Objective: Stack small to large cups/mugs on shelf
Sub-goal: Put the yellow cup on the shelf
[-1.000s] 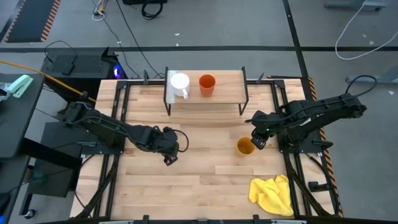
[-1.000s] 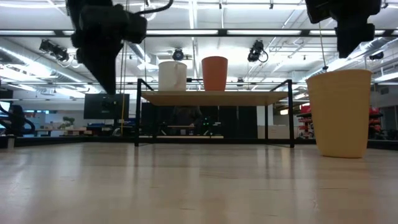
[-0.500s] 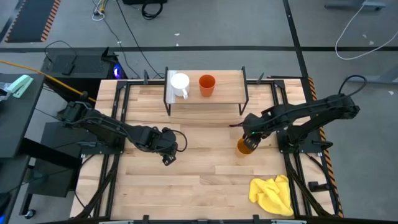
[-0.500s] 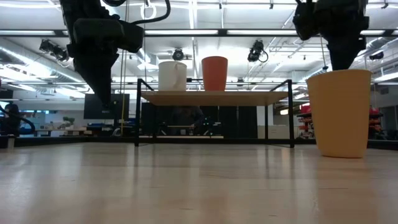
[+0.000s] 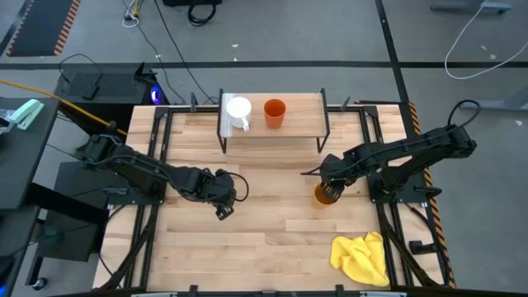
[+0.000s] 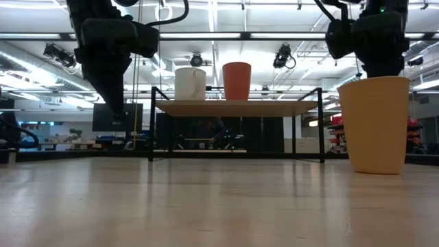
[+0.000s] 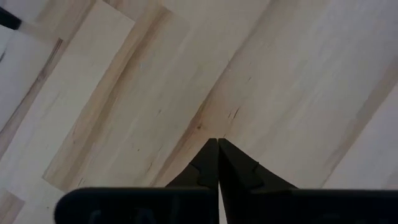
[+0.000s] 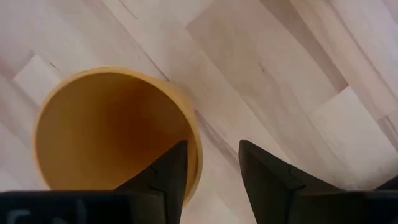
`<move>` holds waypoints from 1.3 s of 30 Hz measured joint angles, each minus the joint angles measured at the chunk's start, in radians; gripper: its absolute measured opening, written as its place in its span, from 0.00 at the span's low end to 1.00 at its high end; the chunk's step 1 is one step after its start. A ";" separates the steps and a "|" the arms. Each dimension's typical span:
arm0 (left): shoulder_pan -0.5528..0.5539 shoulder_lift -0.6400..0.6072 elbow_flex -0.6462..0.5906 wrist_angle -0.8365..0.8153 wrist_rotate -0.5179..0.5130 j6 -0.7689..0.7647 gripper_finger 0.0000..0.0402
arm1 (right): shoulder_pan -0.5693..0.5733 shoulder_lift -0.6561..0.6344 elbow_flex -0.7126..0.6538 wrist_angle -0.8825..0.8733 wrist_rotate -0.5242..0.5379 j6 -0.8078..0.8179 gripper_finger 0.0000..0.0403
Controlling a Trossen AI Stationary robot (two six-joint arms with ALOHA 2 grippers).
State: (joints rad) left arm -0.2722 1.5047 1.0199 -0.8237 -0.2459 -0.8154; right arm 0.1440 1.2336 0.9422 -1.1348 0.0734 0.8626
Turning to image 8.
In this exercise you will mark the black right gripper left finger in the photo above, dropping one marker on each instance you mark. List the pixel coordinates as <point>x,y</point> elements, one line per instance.
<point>169,174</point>

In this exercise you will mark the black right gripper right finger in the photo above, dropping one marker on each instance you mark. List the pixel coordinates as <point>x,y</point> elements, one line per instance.
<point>267,180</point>

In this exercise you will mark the yellow plastic cup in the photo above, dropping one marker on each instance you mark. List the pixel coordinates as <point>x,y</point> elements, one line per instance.
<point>109,130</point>

